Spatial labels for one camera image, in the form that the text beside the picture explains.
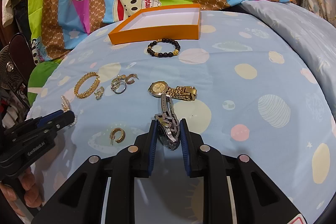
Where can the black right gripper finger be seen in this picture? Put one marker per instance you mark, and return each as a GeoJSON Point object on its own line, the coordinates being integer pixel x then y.
{"type": "Point", "coordinates": [60, 122]}

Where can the light blue planet bedsheet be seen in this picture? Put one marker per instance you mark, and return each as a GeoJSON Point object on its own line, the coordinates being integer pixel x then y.
{"type": "Point", "coordinates": [255, 96]}

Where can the orange box white inside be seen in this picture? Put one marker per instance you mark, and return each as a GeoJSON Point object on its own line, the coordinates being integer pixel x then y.
{"type": "Point", "coordinates": [179, 22]}

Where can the gold braided bangle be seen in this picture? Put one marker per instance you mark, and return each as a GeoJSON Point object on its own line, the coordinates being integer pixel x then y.
{"type": "Point", "coordinates": [86, 85]}

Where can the silver metal wristwatch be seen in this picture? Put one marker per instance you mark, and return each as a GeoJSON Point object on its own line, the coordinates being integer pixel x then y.
{"type": "Point", "coordinates": [168, 124]}

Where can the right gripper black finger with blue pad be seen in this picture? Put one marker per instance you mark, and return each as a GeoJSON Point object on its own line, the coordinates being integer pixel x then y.
{"type": "Point", "coordinates": [102, 190]}
{"type": "Point", "coordinates": [235, 189]}

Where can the black electric fan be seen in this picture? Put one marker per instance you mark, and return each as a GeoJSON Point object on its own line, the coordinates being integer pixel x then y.
{"type": "Point", "coordinates": [10, 76]}

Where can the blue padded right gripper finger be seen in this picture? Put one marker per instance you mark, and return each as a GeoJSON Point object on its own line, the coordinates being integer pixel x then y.
{"type": "Point", "coordinates": [50, 116]}

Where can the grey blue pillow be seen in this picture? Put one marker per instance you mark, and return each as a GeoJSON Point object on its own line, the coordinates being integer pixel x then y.
{"type": "Point", "coordinates": [310, 36]}

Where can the small silver gold earring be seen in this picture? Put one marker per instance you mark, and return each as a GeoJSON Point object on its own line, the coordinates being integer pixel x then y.
{"type": "Point", "coordinates": [99, 93]}

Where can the gold metal wristwatch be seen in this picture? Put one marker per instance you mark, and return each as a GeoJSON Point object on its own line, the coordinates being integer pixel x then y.
{"type": "Point", "coordinates": [185, 93]}

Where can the silver gold hoop earring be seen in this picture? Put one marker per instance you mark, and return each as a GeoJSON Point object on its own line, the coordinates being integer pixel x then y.
{"type": "Point", "coordinates": [130, 79]}

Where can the person's left hand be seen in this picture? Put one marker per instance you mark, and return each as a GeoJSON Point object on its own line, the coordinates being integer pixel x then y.
{"type": "Point", "coordinates": [32, 196]}

